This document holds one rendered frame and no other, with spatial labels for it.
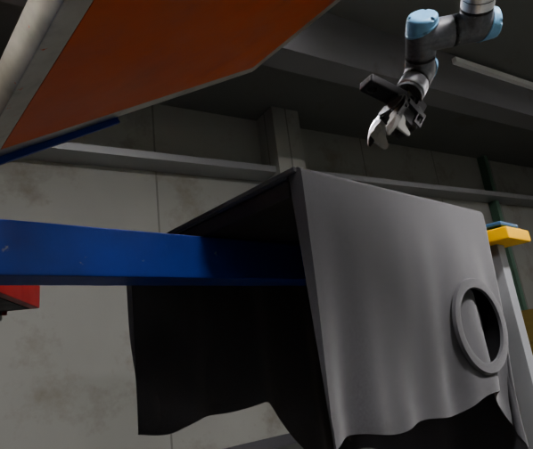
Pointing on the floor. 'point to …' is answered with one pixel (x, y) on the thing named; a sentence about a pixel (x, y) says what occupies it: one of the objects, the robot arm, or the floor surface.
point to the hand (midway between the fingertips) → (377, 134)
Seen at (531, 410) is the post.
